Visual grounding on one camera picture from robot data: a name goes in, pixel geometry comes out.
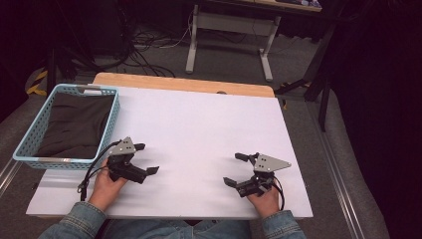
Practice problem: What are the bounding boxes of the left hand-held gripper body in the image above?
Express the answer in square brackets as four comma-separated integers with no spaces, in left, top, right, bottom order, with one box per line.
[106,135,149,185]

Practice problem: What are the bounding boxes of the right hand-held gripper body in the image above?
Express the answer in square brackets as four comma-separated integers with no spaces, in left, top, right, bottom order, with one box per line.
[235,152,294,199]

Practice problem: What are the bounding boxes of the dark olive garment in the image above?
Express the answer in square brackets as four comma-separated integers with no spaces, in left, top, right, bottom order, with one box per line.
[34,92,115,160]

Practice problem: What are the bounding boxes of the light blue plastic basket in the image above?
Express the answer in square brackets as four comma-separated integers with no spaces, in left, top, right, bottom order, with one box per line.
[12,83,121,171]

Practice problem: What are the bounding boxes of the person's left hand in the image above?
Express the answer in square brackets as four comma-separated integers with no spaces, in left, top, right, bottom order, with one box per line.
[88,158,129,212]

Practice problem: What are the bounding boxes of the person's right hand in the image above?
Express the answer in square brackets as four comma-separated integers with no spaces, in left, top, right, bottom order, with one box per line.
[246,183,282,219]

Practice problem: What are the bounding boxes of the person's legs in jeans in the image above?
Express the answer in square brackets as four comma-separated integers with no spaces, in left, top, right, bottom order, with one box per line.
[105,218,264,239]

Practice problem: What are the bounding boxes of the black metal stand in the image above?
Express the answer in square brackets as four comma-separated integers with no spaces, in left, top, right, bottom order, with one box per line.
[274,19,336,132]

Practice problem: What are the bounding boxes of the yellow black hazard tape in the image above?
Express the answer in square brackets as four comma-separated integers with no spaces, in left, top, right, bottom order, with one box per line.
[25,67,50,98]

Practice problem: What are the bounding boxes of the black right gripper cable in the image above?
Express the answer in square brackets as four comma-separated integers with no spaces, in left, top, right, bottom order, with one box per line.
[271,174,287,212]

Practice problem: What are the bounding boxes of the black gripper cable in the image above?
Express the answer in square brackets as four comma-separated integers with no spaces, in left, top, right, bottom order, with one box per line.
[271,174,287,212]
[77,139,122,202]

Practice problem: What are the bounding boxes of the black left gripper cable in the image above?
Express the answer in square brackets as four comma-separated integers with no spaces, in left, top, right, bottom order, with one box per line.
[77,139,122,202]

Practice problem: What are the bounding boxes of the aluminium rail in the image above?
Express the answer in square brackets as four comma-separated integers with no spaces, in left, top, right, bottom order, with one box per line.
[0,158,22,197]
[307,99,367,239]

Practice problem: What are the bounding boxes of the bundle of floor cables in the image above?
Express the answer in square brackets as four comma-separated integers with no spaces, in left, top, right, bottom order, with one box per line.
[112,6,197,79]

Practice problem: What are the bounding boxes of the white metal desk frame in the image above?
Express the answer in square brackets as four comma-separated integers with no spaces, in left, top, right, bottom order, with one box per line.
[184,0,324,83]

